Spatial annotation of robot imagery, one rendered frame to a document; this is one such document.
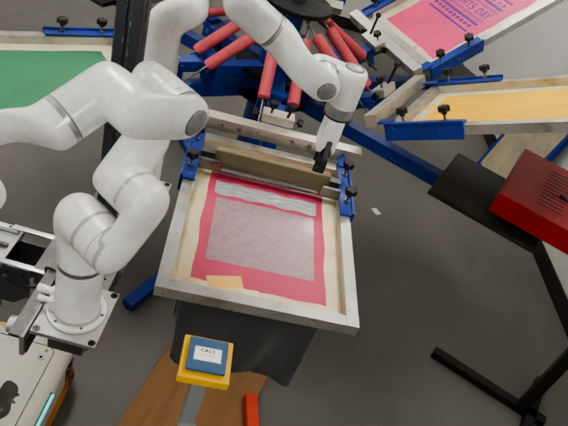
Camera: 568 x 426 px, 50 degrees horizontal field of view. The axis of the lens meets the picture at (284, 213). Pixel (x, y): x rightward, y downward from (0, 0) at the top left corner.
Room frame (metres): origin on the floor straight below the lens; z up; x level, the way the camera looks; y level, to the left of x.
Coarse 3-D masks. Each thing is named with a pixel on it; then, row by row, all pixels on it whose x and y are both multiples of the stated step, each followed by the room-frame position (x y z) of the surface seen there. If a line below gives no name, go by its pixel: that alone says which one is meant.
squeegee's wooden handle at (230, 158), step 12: (216, 156) 1.69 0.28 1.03; (228, 156) 1.69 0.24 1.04; (240, 156) 1.70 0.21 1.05; (252, 156) 1.72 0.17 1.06; (264, 156) 1.74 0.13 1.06; (240, 168) 1.70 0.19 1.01; (252, 168) 1.71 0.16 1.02; (264, 168) 1.72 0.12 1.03; (276, 168) 1.73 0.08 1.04; (288, 168) 1.73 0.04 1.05; (300, 168) 1.75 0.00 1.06; (288, 180) 1.74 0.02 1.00; (300, 180) 1.74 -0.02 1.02; (312, 180) 1.75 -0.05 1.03; (324, 180) 1.76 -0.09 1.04
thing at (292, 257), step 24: (288, 192) 1.74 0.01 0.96; (288, 216) 1.60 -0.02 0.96; (312, 216) 1.65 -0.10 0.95; (264, 240) 1.45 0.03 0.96; (288, 240) 1.49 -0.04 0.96; (312, 240) 1.53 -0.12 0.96; (264, 264) 1.35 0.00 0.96; (288, 264) 1.38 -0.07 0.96; (312, 264) 1.42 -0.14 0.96; (264, 288) 1.25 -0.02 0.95; (288, 288) 1.28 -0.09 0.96; (312, 288) 1.32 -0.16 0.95
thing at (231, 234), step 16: (224, 176) 1.70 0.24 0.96; (208, 192) 1.58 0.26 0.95; (208, 208) 1.50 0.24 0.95; (224, 208) 1.53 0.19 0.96; (240, 208) 1.56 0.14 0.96; (256, 208) 1.59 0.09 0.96; (208, 224) 1.43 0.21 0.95; (224, 224) 1.46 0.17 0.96; (240, 224) 1.48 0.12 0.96; (256, 224) 1.51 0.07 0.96; (208, 240) 1.36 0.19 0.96; (224, 240) 1.38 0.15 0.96; (240, 240) 1.41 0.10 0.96; (256, 240) 1.44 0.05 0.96; (208, 256) 1.29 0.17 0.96; (224, 256) 1.32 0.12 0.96; (240, 256) 1.34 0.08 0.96; (256, 256) 1.37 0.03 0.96; (192, 272) 1.21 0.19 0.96; (208, 272) 1.23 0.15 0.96; (224, 272) 1.25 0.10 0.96; (240, 272) 1.28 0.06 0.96; (256, 272) 1.30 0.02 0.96; (256, 288) 1.24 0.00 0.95
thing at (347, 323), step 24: (216, 144) 1.84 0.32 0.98; (240, 144) 1.87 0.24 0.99; (336, 216) 1.69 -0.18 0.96; (168, 240) 1.27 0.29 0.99; (168, 264) 1.18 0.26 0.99; (168, 288) 1.09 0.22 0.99; (192, 288) 1.12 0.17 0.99; (216, 288) 1.15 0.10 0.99; (240, 312) 1.13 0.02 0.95; (264, 312) 1.14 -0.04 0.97; (288, 312) 1.16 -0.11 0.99; (312, 312) 1.19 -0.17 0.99
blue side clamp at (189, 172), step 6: (192, 138) 1.77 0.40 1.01; (204, 138) 1.81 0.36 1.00; (192, 144) 1.75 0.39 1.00; (198, 144) 1.76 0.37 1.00; (186, 156) 1.65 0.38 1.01; (186, 162) 1.63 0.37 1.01; (198, 162) 1.66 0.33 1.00; (186, 168) 1.60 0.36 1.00; (192, 168) 1.61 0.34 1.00; (180, 174) 1.56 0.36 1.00; (186, 174) 1.57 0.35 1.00; (192, 174) 1.58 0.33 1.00; (180, 180) 1.56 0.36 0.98; (192, 180) 1.57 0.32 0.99; (180, 186) 1.56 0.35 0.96
